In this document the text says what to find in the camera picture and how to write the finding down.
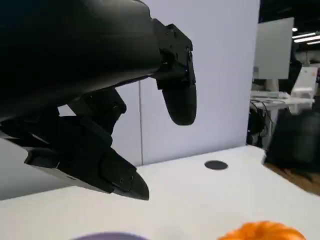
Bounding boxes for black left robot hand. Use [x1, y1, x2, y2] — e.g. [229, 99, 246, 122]
[0, 0, 198, 201]

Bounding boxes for orange and white bread roll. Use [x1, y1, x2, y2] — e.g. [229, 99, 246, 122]
[219, 220, 307, 240]

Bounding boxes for desk partition screen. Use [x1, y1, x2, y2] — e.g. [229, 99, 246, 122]
[0, 0, 261, 201]

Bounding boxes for black round table grommet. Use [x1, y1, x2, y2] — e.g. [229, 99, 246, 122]
[204, 160, 229, 171]

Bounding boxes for lilac plate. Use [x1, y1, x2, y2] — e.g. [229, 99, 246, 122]
[72, 231, 148, 240]

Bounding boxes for white monitor back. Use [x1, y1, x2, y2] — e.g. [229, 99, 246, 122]
[257, 16, 295, 81]

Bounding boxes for white background desk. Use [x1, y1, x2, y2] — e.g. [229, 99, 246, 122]
[249, 90, 315, 114]

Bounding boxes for ceiling light strips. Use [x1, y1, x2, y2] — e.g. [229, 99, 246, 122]
[291, 31, 320, 46]

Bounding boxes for white box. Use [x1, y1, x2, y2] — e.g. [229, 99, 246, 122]
[291, 66, 320, 96]

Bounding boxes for black office chair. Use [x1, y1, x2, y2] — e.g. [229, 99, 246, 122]
[264, 109, 320, 174]

